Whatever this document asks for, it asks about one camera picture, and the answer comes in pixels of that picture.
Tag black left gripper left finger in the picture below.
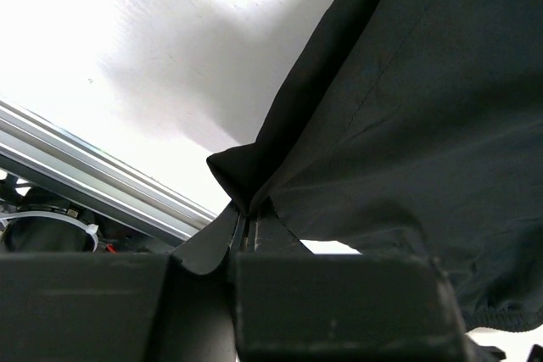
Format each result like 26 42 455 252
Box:
1 205 242 361

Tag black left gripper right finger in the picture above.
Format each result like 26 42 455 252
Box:
231 196 479 362

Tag black shorts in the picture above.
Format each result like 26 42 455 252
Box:
208 0 542 332

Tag white cable tie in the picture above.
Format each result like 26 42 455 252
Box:
1 216 98 253

